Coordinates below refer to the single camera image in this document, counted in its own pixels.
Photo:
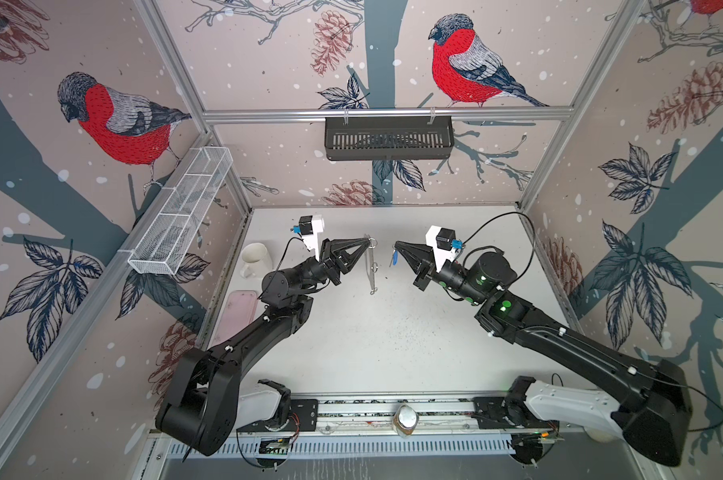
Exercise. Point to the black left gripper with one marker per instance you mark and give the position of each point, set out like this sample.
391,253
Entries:
334,264

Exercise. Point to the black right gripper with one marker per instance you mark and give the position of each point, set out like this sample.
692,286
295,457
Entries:
426,271

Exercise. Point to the black slotted wall basket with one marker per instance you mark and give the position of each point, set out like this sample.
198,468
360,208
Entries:
389,138

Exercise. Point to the white ceramic mug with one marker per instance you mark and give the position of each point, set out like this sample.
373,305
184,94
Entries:
256,261

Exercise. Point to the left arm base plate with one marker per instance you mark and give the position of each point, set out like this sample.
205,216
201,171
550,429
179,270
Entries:
302,417

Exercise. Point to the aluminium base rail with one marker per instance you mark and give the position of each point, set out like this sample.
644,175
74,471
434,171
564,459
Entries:
451,413

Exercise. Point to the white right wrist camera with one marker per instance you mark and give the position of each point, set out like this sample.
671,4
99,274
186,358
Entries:
445,245

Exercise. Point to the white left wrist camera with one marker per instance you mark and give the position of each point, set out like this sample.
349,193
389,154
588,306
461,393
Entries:
309,229

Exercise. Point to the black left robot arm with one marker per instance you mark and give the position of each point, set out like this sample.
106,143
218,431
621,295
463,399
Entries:
204,404

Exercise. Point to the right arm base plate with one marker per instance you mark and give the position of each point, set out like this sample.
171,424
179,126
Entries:
498,413

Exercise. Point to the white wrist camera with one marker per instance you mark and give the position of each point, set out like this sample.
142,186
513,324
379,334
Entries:
445,245
309,229

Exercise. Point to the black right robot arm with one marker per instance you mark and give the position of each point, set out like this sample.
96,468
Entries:
653,410

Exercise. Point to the white wire mesh basket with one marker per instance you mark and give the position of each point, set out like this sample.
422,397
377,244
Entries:
171,234

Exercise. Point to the pink rectangular tray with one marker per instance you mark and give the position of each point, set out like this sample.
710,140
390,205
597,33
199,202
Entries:
239,312

